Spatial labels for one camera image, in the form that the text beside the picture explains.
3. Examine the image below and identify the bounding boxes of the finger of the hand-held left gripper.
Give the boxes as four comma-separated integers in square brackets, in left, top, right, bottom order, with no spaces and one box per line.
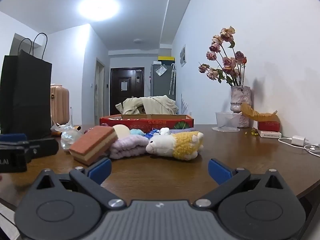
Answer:
[24,137,59,163]
[0,133,27,143]

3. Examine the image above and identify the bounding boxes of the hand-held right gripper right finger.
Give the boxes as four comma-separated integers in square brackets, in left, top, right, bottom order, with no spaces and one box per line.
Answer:
[191,158,288,208]

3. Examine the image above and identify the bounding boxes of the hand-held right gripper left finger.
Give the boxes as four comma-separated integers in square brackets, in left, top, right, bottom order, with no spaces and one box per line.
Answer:
[32,157,125,209]

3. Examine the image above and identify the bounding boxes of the layered orange sponge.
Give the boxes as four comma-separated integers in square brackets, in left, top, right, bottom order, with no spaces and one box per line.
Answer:
[69,126,118,166]

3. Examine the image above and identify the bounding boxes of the clear plastic bag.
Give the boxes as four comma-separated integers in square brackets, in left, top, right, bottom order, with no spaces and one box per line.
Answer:
[61,126,83,152]

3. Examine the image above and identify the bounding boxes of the pink plush toy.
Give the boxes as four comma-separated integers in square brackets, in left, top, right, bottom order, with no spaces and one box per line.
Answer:
[109,135,150,160]

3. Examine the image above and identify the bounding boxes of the cream round sponge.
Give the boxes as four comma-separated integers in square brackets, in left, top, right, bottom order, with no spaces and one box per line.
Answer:
[113,124,131,139]

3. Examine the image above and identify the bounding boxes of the white yellow alpaca plush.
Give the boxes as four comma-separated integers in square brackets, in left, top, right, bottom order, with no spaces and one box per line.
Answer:
[146,127,204,161]

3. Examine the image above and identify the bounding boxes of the purple knitted cloth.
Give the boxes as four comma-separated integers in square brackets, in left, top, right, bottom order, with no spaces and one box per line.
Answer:
[169,127,198,134]

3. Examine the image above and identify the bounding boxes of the red cardboard box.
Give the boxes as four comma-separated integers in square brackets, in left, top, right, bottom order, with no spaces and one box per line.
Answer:
[99,114,194,131]

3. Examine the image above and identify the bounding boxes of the white plastic bag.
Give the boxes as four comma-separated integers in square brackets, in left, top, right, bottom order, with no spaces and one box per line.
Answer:
[51,120,67,133]

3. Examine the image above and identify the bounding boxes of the pink suitcase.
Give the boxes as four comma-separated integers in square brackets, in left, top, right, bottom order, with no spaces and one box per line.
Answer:
[50,84,70,127]

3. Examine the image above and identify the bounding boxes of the black paper bag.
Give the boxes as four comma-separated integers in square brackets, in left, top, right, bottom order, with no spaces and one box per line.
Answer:
[0,32,53,137]

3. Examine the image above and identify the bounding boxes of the clear plastic container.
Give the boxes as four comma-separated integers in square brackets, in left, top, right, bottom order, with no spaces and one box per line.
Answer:
[212,112,242,132]

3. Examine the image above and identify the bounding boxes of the blue printed packet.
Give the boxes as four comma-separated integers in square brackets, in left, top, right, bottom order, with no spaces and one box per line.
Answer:
[144,129,160,140]

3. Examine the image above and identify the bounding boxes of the flat white box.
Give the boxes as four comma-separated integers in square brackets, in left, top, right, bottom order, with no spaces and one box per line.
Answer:
[257,130,282,138]

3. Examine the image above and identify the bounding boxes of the small red box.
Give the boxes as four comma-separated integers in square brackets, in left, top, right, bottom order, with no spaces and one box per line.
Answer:
[258,121,281,132]

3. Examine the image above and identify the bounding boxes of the brown plush toy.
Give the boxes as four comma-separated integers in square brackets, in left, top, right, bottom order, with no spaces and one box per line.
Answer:
[240,102,279,123]

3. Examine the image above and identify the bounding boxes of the white ribbed rack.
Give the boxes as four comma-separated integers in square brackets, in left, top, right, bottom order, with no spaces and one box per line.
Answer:
[180,94,191,116]

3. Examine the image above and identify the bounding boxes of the glass vase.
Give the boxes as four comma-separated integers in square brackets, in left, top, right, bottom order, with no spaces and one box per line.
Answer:
[230,86,251,128]

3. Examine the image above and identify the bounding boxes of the white side door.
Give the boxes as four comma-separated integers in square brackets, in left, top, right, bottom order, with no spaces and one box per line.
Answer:
[95,58,105,125]

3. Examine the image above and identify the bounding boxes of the dark entrance door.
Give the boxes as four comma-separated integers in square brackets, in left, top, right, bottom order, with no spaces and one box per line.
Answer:
[110,67,145,116]

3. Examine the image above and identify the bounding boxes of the beige coat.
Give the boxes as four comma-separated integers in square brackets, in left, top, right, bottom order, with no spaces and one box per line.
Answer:
[115,95,179,116]

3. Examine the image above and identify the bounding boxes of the white charger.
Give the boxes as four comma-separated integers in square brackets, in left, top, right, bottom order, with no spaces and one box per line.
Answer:
[292,135,309,147]

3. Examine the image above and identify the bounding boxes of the grey refrigerator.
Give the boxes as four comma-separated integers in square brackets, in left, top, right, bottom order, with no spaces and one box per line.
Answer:
[150,64,176,102]

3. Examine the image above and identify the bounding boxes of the clear folded umbrella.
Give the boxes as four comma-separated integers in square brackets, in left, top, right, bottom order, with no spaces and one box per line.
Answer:
[169,64,176,96]

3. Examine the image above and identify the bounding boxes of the dried rose bouquet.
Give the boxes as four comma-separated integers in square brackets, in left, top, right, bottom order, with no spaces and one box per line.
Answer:
[198,26,248,87]

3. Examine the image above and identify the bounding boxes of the round ceiling light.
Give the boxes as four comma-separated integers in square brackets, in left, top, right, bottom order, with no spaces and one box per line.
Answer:
[77,0,121,22]

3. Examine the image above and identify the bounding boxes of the white cable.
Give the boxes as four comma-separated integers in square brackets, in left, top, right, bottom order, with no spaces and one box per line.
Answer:
[278,137,320,158]

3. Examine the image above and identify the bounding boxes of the wall panel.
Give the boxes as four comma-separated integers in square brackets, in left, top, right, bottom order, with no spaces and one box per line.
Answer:
[179,44,187,68]

